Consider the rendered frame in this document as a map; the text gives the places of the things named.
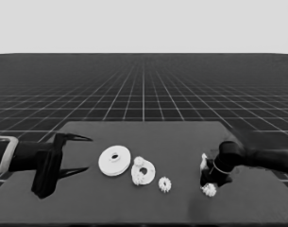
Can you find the small white T-shaped piece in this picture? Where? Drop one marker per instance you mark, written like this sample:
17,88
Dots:
202,164

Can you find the white round carrier with pins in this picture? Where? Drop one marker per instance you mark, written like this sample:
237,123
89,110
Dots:
150,171

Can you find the large thick white disc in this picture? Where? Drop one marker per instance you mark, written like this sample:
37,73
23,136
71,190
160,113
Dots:
107,165

